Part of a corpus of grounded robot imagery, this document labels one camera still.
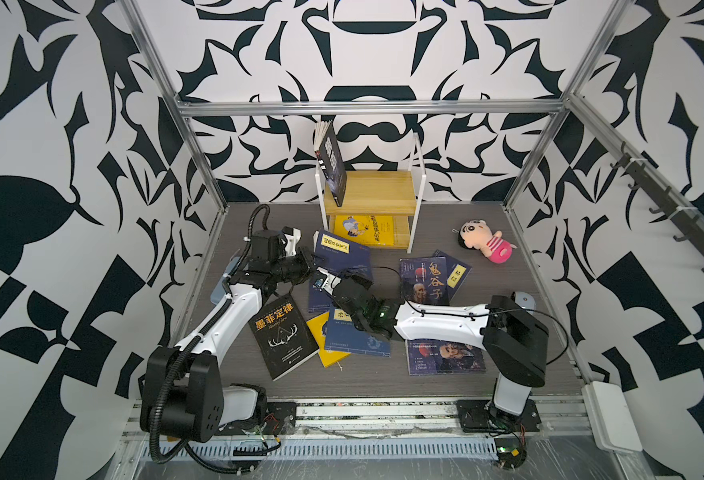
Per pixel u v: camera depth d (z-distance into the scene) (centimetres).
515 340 46
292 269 72
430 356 83
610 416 71
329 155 85
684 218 60
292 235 79
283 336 86
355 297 61
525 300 85
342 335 86
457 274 99
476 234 102
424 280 96
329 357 83
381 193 98
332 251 84
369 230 106
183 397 42
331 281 70
